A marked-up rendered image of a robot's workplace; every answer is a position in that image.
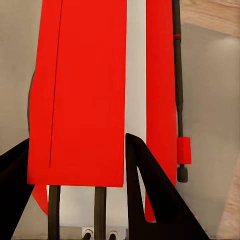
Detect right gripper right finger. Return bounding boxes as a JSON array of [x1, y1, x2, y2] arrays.
[[126, 133, 210, 240]]

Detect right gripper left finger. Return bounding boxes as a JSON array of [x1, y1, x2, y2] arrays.
[[0, 138, 35, 240]]

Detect radio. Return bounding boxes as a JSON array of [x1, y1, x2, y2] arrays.
[[27, 0, 192, 240]]

